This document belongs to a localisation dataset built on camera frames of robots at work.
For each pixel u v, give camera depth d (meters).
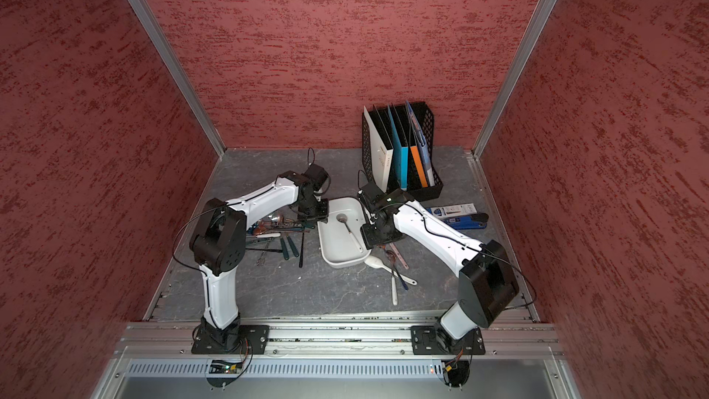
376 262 0.88
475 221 0.95
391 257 0.90
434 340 0.67
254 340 0.74
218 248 0.52
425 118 1.03
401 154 0.82
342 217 1.00
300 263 0.89
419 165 0.90
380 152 0.83
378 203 0.61
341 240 0.93
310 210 0.81
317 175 0.79
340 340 0.76
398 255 0.90
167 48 0.87
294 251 0.91
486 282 0.43
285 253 0.90
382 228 0.68
